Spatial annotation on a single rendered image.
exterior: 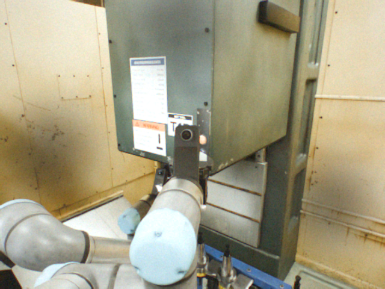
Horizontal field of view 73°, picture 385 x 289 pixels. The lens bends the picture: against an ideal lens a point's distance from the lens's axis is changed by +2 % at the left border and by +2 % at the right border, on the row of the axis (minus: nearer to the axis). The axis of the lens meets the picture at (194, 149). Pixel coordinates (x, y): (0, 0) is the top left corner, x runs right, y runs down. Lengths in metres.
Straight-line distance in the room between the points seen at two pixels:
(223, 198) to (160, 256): 1.29
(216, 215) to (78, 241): 1.13
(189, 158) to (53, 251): 0.36
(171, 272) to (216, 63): 0.54
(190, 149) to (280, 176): 1.00
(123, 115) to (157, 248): 0.73
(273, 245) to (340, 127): 0.75
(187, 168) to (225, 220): 1.22
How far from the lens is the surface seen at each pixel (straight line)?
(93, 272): 0.42
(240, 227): 1.62
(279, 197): 1.47
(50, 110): 1.89
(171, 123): 0.82
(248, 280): 0.97
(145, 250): 0.32
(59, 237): 0.66
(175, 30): 0.79
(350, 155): 1.68
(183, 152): 0.46
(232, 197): 1.55
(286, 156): 1.38
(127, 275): 0.41
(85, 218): 2.14
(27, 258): 0.68
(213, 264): 1.01
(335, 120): 1.66
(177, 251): 0.31
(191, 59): 0.75
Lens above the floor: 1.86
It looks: 16 degrees down
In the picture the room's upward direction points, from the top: straight up
